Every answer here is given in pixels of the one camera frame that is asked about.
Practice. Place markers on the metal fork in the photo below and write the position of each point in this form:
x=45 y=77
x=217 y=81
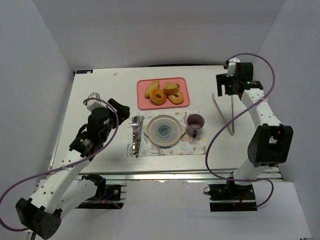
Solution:
x=135 y=127

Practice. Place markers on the pink tray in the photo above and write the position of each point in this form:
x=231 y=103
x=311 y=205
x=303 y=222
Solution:
x=146 y=104

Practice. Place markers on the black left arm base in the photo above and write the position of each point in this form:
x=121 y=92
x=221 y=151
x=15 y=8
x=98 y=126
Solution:
x=106 y=197

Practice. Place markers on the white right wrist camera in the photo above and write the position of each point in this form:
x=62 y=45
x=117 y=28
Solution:
x=230 y=65

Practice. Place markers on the metal knife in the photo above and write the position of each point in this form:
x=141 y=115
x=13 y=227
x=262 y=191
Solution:
x=139 y=133

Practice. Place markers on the glazed ring bread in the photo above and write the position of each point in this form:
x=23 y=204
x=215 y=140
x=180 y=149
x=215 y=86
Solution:
x=176 y=98

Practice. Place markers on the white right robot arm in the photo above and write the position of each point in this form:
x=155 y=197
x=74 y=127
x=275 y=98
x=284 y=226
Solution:
x=271 y=140

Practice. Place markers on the blue label sticker left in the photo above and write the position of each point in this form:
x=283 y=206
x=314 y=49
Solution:
x=84 y=71

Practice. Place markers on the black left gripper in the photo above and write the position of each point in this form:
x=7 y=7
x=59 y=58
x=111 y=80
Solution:
x=116 y=110

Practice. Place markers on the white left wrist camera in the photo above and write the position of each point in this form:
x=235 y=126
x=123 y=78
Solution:
x=93 y=102

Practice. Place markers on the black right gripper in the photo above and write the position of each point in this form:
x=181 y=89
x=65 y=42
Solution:
x=223 y=83

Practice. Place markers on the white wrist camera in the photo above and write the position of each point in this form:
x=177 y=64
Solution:
x=93 y=102
x=230 y=65

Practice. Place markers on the floral placemat cloth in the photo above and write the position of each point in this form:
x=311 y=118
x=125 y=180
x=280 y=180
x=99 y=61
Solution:
x=186 y=145

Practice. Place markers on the purple mug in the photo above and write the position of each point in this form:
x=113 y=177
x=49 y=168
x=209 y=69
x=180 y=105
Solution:
x=194 y=124

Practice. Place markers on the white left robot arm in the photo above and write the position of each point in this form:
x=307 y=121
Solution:
x=43 y=211

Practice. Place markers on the orange donut bread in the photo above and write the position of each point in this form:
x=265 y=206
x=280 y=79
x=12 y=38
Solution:
x=158 y=97

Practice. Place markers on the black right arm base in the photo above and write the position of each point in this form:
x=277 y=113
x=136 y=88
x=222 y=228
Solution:
x=231 y=197

